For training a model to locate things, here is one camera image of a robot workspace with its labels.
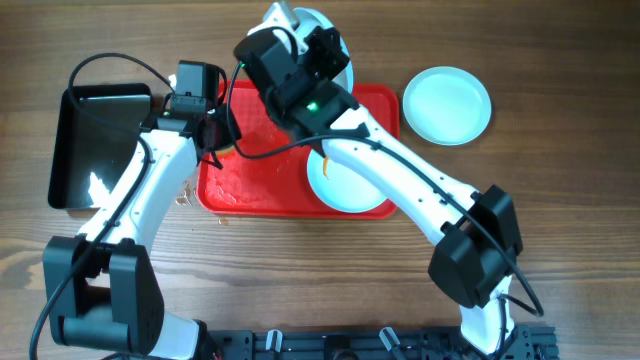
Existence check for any orange green scrub sponge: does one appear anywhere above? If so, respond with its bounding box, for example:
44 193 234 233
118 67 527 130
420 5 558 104
215 145 235 157

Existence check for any pale green plate top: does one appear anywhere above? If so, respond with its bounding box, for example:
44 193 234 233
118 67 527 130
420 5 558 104
292 6 355 95

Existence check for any pale green plate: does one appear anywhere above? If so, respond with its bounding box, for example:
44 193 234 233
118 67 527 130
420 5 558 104
402 66 493 146
292 6 355 95
306 150 387 214

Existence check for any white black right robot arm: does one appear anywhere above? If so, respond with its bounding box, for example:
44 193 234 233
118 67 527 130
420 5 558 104
234 25 523 357

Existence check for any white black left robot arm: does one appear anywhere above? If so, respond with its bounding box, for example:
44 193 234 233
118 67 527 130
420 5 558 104
29 106 240 359

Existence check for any red plastic tray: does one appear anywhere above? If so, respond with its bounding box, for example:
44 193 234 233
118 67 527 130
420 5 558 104
196 79 397 220

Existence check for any black water tray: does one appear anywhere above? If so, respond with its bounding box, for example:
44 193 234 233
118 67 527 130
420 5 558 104
48 83 152 210

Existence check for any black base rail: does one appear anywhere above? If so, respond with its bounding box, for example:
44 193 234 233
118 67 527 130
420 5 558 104
210 324 560 360

